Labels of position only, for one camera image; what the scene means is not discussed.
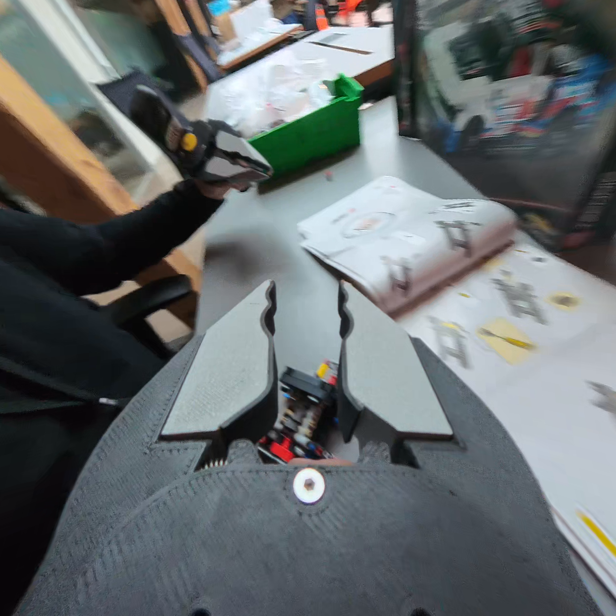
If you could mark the person's left forearm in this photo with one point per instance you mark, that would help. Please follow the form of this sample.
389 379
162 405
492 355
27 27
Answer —
120 240

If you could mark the black chair armrest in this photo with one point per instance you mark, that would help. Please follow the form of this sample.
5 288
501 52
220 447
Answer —
149 298

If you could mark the pile of clear plastic bags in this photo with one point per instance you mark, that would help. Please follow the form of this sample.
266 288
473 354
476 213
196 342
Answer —
279 86

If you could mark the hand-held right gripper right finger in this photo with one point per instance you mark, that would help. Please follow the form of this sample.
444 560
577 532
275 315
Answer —
390 380

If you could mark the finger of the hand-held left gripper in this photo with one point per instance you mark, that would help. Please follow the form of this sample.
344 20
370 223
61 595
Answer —
231 174
238 149

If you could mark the wood edged table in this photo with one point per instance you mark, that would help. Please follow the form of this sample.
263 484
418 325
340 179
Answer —
346 57

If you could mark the folded instruction booklet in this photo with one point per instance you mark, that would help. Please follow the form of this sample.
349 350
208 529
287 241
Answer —
409 231

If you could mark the red black lego assembly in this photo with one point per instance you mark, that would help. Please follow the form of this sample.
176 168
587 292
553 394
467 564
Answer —
303 404

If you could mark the person's left hand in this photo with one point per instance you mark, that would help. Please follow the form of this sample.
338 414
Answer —
214 191

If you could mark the person's black jacket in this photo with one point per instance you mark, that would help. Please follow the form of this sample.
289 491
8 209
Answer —
57 385

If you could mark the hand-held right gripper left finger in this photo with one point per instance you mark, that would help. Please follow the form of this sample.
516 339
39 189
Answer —
226 375

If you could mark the wooden cabinet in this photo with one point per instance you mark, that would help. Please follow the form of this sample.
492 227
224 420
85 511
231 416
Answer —
57 159

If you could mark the lego set box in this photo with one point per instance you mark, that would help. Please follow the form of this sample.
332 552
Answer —
505 96

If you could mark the green plastic bin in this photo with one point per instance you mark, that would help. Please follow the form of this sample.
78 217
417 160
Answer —
313 139

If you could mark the open instruction booklet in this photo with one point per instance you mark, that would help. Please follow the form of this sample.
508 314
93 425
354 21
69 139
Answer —
529 385

